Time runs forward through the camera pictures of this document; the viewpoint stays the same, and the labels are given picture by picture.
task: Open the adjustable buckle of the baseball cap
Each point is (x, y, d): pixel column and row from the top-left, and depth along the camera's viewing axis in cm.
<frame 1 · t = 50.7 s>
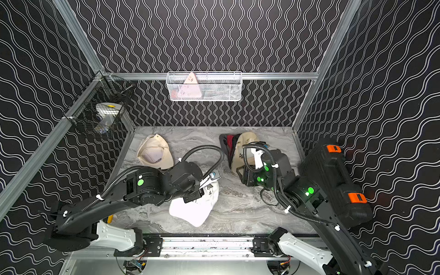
left hand: (202, 177, 62), fingers closed
right hand: (241, 167, 64), fingers open
cream baseball cap: (154, 152, 109), on the table
white baseball cap: (194, 212, 73), point 14 cm above the table
red and black cap: (231, 140, 102), point 11 cm above the table
dark grey cap: (223, 140, 103), point 10 cm above the table
black plastic tool case: (325, 163, 76), point 24 cm above the table

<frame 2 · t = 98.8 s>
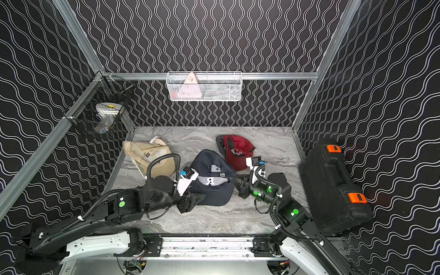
left hand: (200, 189, 62), fingers open
right hand: (229, 175, 65), fingers closed
navy blue baseball cap: (213, 180, 74), point 22 cm above the table
beige cap with black lettering: (143, 153, 99), point 8 cm above the table
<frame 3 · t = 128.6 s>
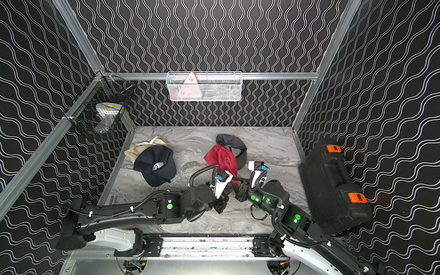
left hand: (233, 186, 64), fingers closed
right hand: (228, 177, 64), fingers closed
red and black cap: (225, 158, 65), point 35 cm above the table
navy blue baseball cap: (156, 165, 97), point 6 cm above the table
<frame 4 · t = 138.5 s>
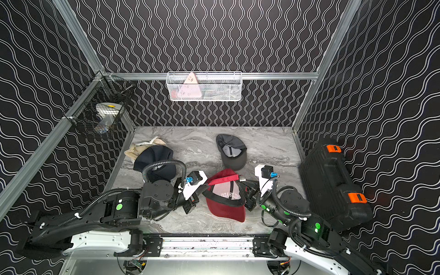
left hand: (206, 183, 57), fingers closed
right hand: (237, 178, 59), fingers closed
red and black cap: (225, 195, 73), point 18 cm above the table
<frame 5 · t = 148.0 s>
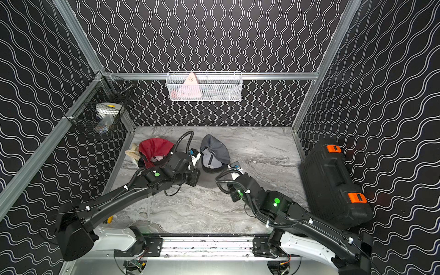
left hand: (200, 171, 77), fingers closed
right hand: (232, 178, 72), fingers open
red and black cap: (152, 151, 94), point 13 cm above the table
dark grey cap: (215, 156, 87), point 17 cm above the table
